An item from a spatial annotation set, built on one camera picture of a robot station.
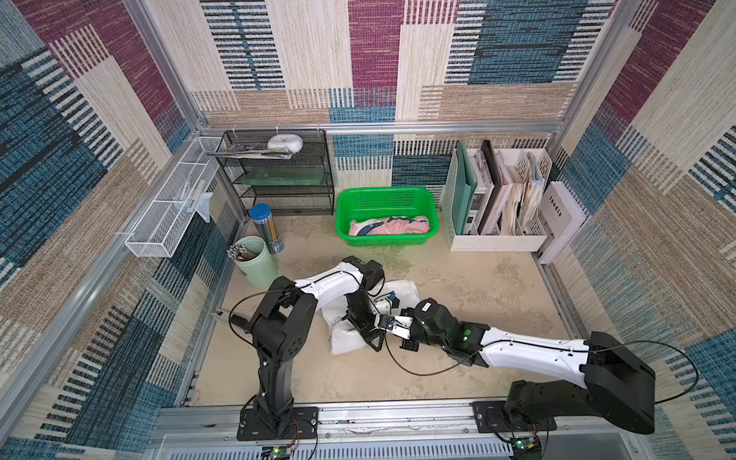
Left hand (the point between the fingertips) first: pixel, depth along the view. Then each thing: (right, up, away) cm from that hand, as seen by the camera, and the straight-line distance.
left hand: (370, 334), depth 85 cm
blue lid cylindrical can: (-35, +35, +9) cm, 51 cm away
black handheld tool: (-44, +4, +3) cm, 45 cm away
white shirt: (-7, +1, -4) cm, 8 cm away
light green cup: (-36, +18, +9) cm, 41 cm away
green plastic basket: (+6, +36, +23) cm, 43 cm away
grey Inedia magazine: (+62, +35, +9) cm, 72 cm away
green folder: (+28, +45, +2) cm, 54 cm away
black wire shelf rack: (-30, +53, +22) cm, 65 cm away
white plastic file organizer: (+39, +40, +5) cm, 56 cm away
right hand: (+6, +5, -4) cm, 8 cm away
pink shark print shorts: (+8, +33, +20) cm, 39 cm away
